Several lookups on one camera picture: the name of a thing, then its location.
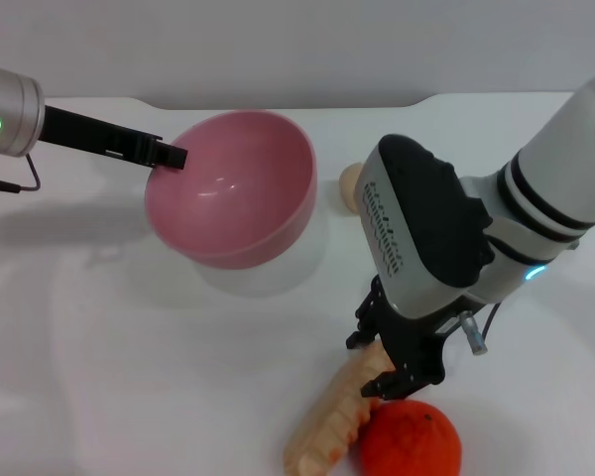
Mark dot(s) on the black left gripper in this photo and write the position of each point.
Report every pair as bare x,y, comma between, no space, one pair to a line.
94,134

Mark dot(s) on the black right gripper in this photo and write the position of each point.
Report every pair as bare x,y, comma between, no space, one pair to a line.
411,342

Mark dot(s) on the orange striped bread roll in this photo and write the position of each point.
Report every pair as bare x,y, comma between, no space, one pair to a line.
337,416

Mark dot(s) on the pink plastic bowl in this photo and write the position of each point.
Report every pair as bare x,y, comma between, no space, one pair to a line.
238,198

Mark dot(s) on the orange tangerine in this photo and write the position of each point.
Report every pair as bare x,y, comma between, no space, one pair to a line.
406,441

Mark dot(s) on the beige round bun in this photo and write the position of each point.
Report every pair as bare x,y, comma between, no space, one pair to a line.
351,191

